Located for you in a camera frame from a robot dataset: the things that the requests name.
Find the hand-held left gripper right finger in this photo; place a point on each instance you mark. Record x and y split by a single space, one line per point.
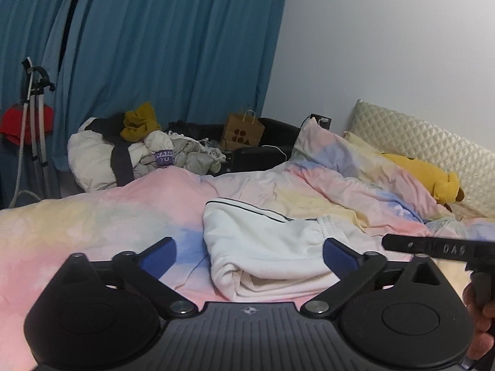
342 257

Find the white puffy jacket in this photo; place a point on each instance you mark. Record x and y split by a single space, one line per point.
89 158

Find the cream quilted headboard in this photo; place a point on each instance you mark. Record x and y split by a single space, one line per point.
417 135

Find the yellow plush toy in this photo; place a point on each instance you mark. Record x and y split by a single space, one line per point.
425 174

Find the pastel tie-dye duvet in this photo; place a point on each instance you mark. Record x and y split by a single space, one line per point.
96 220

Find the brown paper bag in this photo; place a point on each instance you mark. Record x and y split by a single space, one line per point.
243 133

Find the garment steamer stand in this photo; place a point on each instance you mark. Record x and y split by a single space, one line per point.
36 123

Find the red cloth item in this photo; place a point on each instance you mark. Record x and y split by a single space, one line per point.
13 123

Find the white pants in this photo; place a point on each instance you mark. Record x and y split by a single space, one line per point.
263 239

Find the pastel tie-dye pillow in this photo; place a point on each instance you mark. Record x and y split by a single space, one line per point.
321 147

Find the pile of mixed clothes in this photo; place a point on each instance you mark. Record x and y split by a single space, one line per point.
185 158

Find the mustard yellow garment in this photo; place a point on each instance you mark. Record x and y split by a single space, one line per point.
139 121

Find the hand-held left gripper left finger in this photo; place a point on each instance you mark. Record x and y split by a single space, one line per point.
159 257

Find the person's right hand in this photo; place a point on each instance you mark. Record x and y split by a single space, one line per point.
483 328

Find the black bedside cabinet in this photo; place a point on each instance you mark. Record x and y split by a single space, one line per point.
255 158

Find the black garment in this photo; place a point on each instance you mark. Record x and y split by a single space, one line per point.
122 162

